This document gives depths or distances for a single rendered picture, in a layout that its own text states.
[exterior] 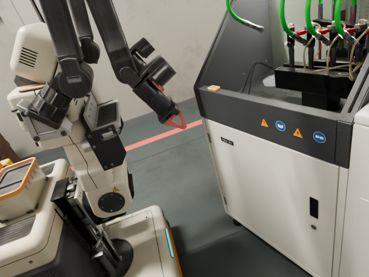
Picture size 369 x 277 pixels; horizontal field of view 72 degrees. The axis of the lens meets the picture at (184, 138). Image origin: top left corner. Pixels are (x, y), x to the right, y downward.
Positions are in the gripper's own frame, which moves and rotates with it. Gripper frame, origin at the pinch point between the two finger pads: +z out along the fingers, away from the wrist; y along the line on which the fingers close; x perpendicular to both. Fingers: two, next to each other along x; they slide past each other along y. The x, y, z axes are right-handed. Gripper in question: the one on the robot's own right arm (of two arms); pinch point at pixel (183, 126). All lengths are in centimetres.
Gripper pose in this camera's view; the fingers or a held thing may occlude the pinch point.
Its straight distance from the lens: 81.3
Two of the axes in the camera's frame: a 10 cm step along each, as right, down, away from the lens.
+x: -7.3, 6.6, 1.6
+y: -2.3, -4.6, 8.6
